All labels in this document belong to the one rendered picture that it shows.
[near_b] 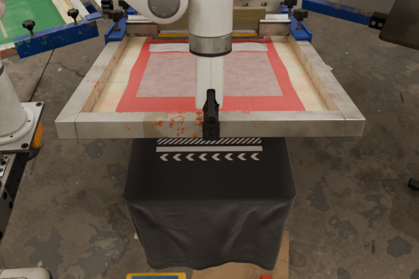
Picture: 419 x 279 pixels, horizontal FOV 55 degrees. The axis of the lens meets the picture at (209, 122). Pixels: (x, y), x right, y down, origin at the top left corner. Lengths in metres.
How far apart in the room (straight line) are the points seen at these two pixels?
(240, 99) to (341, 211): 1.43
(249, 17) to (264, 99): 0.42
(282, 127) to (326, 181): 1.59
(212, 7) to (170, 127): 0.24
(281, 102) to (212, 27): 0.31
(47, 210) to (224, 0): 1.83
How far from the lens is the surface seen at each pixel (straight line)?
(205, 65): 0.67
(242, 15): 1.28
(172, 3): 0.60
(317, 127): 0.78
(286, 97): 0.93
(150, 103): 0.90
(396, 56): 3.42
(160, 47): 1.24
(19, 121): 1.00
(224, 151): 1.13
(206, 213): 1.10
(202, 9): 0.65
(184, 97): 0.92
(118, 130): 0.77
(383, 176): 2.47
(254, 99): 0.91
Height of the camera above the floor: 1.80
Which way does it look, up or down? 45 degrees down
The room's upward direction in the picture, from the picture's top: straight up
